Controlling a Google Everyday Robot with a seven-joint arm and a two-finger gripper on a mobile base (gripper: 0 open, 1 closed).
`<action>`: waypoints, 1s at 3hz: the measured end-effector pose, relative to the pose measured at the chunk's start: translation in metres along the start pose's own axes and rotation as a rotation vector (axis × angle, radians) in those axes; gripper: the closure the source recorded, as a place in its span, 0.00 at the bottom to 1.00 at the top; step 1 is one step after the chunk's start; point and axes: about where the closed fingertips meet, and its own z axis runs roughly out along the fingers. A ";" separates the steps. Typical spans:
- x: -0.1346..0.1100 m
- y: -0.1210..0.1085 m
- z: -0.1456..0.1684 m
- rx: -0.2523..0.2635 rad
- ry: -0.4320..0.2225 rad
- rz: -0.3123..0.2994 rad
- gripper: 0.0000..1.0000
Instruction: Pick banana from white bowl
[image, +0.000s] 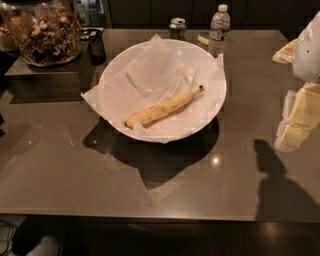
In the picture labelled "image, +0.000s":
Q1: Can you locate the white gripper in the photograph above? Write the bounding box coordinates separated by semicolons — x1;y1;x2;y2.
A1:
272;11;320;152

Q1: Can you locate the yellow spotted banana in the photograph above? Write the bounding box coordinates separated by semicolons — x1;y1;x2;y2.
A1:
125;85;205;128

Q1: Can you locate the white bowl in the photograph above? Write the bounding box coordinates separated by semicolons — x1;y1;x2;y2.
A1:
98;38;228;143

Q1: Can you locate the clear plastic water bottle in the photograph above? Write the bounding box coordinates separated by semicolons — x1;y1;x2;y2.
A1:
208;4;230;58

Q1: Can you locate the green soda can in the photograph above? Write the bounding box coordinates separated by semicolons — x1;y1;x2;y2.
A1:
169;17;186;40

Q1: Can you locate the white paper liner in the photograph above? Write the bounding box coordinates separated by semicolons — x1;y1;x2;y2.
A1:
80;33;225;145

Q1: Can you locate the black cup with utensils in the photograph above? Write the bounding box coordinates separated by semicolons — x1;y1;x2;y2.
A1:
81;28;106;65

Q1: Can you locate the dark metal box stand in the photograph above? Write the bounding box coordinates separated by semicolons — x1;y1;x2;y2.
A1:
5;41;95;103

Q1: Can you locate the glass jar of snacks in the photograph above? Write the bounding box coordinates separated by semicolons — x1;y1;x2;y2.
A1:
0;0;81;67

